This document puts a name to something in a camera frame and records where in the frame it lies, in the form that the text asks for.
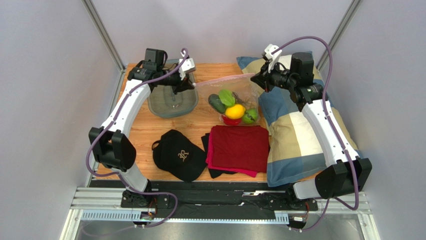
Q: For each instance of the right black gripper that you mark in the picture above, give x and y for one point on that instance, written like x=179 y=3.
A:
x=265 y=76

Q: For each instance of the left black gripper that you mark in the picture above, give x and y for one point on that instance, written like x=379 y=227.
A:
x=182 y=85

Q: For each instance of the clear zip top bag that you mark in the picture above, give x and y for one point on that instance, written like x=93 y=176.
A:
x=240 y=84

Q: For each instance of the dark green avocado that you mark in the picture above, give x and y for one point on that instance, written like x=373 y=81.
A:
x=215 y=102

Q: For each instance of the green star fruit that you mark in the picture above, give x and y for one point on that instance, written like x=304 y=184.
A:
x=227 y=98

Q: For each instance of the green watermelon toy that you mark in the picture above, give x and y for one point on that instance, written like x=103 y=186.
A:
x=250 y=116

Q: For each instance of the yellow lemon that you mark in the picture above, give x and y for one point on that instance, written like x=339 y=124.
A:
x=235 y=112

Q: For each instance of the red bell pepper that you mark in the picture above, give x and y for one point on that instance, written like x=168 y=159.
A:
x=230 y=122

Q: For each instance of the brown longan bunch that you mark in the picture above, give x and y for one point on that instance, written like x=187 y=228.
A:
x=244 y=100

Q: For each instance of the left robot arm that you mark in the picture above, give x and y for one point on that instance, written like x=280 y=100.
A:
x=109 y=143

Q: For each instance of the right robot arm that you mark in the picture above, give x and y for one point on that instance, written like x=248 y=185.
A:
x=346 y=172

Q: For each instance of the grey plastic food tray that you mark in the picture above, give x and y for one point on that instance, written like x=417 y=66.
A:
x=162 y=102

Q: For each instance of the black baseball cap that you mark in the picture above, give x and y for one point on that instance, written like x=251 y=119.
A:
x=176 y=154

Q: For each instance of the dark red folded cloth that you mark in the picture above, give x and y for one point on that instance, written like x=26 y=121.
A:
x=243 y=149

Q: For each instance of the pink folded cloth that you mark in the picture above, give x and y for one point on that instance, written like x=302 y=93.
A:
x=233 y=171

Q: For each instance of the plaid pillow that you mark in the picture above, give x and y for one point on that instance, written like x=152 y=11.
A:
x=295 y=152

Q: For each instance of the black folded cloth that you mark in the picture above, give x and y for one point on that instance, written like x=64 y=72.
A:
x=213 y=172

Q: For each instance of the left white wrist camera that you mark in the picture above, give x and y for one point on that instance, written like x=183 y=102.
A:
x=186 y=66

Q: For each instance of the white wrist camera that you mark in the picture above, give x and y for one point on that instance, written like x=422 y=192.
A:
x=271 y=55
x=186 y=66

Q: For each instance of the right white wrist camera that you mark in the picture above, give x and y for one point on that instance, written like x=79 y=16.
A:
x=271 y=55

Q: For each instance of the left aluminium frame post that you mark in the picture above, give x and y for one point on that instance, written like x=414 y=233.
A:
x=96 y=19

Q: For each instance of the aluminium frame post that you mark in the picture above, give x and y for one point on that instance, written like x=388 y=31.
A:
x=96 y=19
x=340 y=30

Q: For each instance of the right aluminium frame post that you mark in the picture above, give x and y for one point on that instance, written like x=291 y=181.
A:
x=340 y=30

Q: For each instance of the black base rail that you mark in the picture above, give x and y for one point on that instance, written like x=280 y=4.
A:
x=211 y=200

